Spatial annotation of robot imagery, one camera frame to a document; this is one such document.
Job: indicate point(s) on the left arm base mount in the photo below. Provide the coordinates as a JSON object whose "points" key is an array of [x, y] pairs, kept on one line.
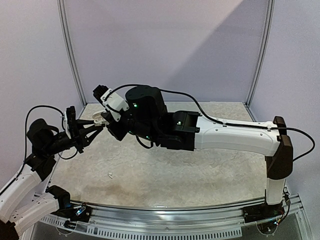
{"points": [[75, 212]]}

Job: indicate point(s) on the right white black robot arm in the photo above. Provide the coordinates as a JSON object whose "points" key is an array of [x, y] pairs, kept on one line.
{"points": [[143, 113]]}

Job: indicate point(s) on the aluminium frame post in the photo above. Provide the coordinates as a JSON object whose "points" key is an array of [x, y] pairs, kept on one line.
{"points": [[61, 5], [262, 52]]}

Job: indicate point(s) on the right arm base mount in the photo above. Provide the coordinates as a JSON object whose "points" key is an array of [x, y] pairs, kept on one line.
{"points": [[264, 211]]}

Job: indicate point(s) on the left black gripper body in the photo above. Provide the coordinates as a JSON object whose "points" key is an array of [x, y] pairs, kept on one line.
{"points": [[75, 137]]}

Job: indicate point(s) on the left aluminium frame post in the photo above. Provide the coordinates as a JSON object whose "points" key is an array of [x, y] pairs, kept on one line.
{"points": [[61, 5]]}

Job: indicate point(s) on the aluminium front rail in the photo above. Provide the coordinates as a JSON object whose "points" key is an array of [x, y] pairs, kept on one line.
{"points": [[220, 222]]}

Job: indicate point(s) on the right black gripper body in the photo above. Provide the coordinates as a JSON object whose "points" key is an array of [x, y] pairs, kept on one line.
{"points": [[116, 127]]}

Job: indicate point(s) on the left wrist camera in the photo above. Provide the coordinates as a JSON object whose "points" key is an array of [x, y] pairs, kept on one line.
{"points": [[65, 125]]}

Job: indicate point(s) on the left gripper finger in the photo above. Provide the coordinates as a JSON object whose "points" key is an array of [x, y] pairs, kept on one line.
{"points": [[81, 123], [90, 133]]}

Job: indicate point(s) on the white earbud charging case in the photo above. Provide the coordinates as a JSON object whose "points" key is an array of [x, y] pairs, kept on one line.
{"points": [[98, 119]]}

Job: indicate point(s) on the right aluminium frame post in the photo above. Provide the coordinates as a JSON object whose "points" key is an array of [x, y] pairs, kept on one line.
{"points": [[262, 52]]}

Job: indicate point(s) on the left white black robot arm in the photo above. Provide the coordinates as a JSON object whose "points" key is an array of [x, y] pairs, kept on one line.
{"points": [[46, 142]]}

